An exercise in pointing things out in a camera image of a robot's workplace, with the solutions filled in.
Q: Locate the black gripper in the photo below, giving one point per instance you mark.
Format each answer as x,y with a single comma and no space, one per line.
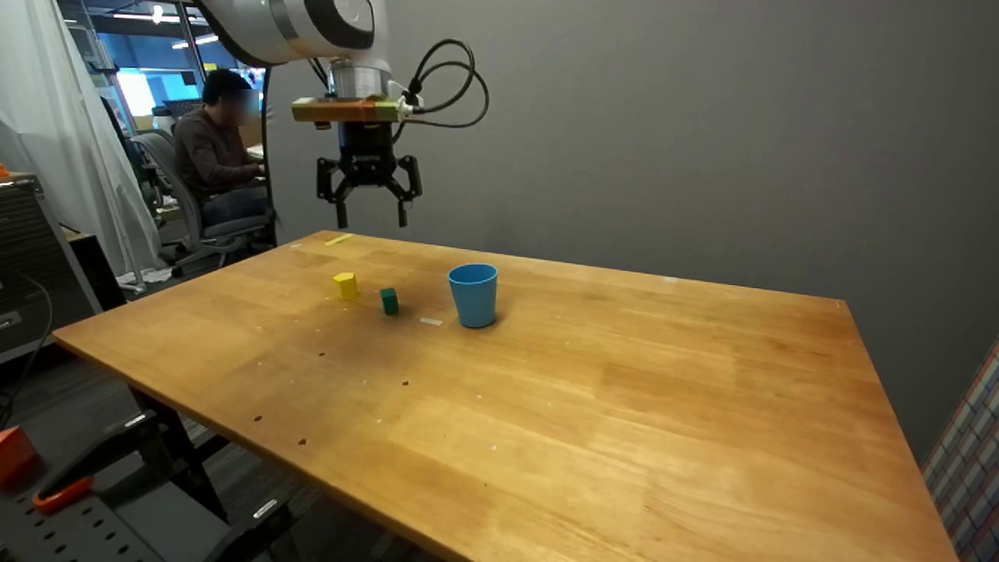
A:
365,146

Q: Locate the yellow block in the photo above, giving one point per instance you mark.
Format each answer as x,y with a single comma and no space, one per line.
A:
343,285

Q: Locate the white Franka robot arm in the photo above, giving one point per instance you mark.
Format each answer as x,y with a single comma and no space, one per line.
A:
274,26

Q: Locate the green block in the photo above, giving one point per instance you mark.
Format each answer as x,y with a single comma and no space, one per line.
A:
389,302

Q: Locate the blue cup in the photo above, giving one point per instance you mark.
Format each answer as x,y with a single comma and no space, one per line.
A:
476,294

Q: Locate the yellow tape strip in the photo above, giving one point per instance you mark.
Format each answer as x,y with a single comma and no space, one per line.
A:
337,242

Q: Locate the seated person dark hair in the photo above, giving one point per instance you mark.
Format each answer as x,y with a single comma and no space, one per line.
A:
213,150

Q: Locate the grey office chair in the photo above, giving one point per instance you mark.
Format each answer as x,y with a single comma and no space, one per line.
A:
172,199

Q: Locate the white curtain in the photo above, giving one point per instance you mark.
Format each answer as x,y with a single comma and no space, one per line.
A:
63,126

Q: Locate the black cabinet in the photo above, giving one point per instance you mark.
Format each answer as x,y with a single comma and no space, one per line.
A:
31,270

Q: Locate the orange box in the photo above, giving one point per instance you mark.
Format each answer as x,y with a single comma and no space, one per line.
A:
15,455

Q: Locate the plaid cloth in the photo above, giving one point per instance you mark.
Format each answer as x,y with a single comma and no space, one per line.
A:
968,470

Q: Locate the wrist camera mount plate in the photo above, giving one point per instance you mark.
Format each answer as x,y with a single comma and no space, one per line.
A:
349,110

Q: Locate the black table leg frame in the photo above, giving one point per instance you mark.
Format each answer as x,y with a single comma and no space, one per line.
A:
172,449

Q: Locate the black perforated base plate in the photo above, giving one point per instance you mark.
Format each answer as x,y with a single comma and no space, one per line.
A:
73,532

